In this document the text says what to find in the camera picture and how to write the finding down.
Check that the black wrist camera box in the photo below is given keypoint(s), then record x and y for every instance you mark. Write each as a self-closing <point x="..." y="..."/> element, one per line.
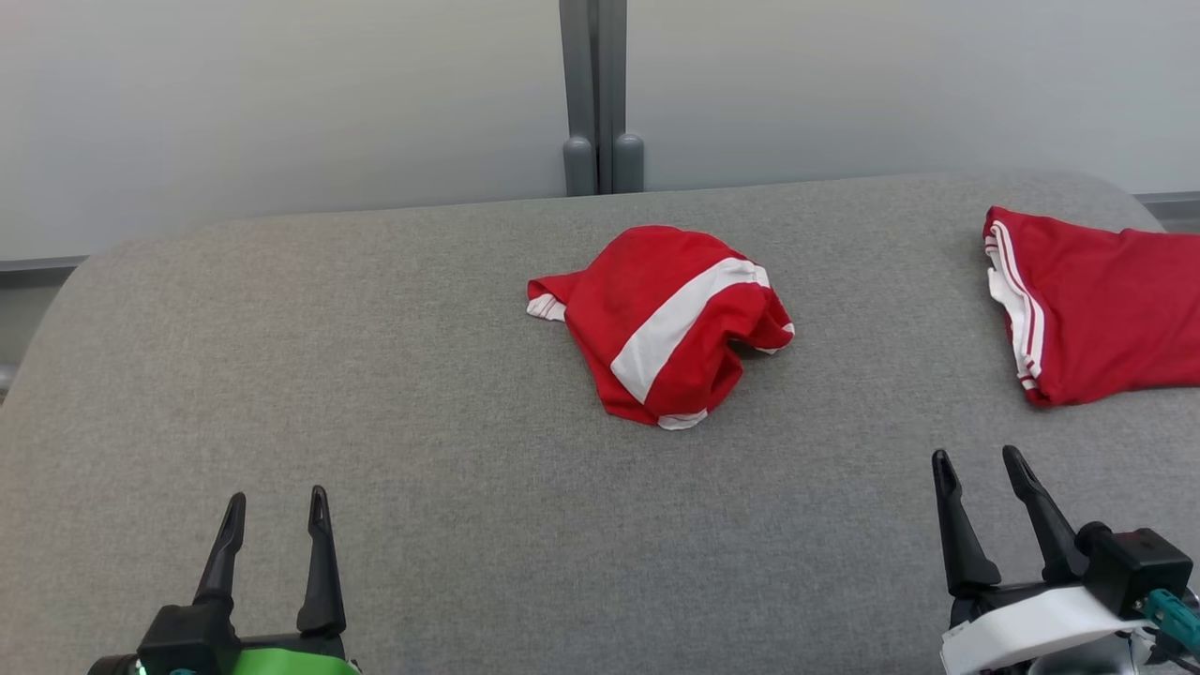
<point x="183" y="642"/>
<point x="1139" y="567"/>

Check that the grey partition post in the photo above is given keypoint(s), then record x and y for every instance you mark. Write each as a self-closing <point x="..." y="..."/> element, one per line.
<point x="600" y="94"/>

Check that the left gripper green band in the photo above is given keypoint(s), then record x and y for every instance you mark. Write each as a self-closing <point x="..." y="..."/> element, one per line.
<point x="291" y="661"/>

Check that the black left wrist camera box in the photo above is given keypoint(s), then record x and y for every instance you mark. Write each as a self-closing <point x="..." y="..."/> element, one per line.
<point x="183" y="642"/>

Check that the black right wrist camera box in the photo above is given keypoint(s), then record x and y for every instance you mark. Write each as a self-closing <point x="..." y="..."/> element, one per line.
<point x="1139" y="567"/>

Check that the red shorts white side stripe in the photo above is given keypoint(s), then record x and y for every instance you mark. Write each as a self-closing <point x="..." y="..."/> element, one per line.
<point x="647" y="291"/>

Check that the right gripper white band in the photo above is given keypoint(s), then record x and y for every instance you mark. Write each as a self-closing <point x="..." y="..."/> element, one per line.
<point x="1022" y="623"/>

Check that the red jersey shirt number print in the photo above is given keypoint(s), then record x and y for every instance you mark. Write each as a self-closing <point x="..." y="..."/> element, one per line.
<point x="1116" y="309"/>

